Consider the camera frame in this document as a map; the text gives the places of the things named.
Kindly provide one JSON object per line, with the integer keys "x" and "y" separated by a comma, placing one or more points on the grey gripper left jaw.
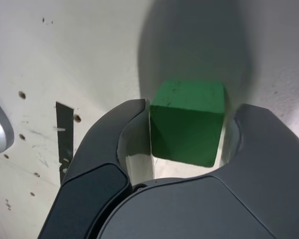
{"x": 94, "y": 159}

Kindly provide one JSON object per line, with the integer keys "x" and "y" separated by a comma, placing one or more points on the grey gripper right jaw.
{"x": 214, "y": 206}

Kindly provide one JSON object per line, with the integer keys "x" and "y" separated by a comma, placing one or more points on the green cube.
{"x": 189, "y": 129}

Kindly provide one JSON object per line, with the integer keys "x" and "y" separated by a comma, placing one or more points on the black tape strip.
{"x": 64, "y": 134}

